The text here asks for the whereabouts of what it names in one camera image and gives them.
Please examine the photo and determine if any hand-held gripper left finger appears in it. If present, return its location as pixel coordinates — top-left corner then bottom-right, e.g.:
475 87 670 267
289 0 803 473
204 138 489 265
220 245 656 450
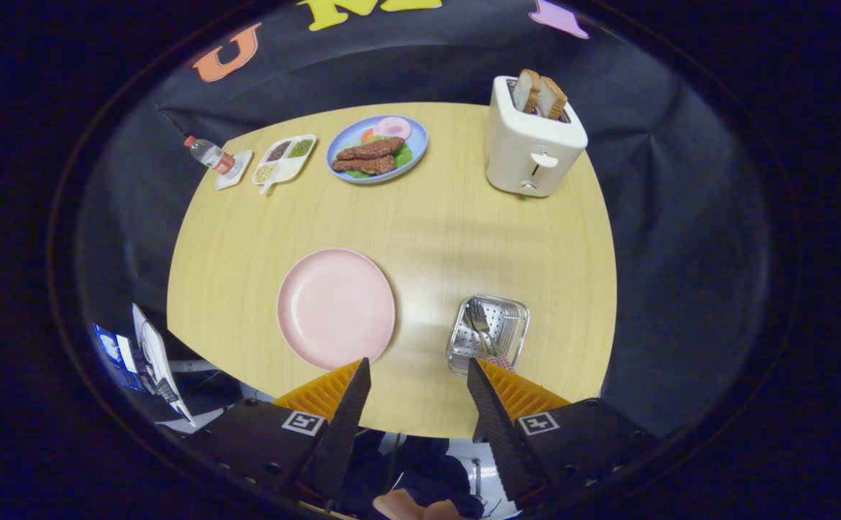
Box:
200 357 373 506

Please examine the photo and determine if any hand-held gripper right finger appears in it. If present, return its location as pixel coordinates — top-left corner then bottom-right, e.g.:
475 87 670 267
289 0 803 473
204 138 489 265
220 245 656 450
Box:
467 357 660 510

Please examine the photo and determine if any spoon with checked handle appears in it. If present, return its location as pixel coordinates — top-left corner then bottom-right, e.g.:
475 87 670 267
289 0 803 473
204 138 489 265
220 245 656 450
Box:
462 309 497 360

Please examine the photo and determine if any fork with checked handle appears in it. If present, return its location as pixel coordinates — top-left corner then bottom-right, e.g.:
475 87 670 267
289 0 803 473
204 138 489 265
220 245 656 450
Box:
468 302 515 371

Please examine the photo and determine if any person's dark clothing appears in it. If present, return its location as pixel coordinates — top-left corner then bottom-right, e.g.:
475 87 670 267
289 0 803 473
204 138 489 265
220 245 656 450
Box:
341 433 486 519

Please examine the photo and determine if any pink plate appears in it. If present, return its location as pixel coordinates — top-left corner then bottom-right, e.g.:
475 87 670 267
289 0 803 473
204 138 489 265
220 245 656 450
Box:
277 248 397 371

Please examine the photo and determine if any blue screen device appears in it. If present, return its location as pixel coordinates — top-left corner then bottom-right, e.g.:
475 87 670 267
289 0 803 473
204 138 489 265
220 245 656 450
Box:
93 324 139 392

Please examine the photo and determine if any white divided dish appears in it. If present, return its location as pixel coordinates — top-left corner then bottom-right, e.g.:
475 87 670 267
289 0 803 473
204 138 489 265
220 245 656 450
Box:
251 134 318 194

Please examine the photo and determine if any brown meat strip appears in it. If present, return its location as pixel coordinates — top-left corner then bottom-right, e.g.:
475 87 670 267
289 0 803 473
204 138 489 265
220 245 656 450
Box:
336 137 405 161
332 155 397 176

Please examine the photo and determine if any small white coaster tray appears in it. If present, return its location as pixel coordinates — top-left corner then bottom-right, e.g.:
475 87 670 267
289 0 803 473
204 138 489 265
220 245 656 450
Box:
215 149 254 191

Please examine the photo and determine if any white toaster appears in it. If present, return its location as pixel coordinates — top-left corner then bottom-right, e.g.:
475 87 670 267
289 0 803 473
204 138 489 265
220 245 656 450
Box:
485 76 589 198

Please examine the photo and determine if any blue plate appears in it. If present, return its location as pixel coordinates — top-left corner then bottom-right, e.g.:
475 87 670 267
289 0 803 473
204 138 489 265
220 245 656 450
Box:
326 115 429 185

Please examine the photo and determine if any clear plastic water bottle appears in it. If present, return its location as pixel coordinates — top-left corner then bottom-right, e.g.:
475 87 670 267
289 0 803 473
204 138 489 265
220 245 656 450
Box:
184 135 236 176

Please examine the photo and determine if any pink ham slice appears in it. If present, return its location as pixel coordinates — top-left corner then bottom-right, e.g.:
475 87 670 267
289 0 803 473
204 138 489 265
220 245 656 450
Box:
373 116 413 141

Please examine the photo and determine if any toast bread slice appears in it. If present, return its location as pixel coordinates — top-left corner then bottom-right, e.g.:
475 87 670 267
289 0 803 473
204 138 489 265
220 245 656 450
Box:
536 76 569 121
512 69 541 114

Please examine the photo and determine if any black backdrop cloth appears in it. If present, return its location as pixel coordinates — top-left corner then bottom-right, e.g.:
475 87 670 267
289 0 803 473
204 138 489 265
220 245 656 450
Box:
77 0 772 441

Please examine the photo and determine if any metal wire basket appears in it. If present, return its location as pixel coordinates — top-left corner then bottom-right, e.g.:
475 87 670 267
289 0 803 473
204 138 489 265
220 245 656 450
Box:
447 295 531 376

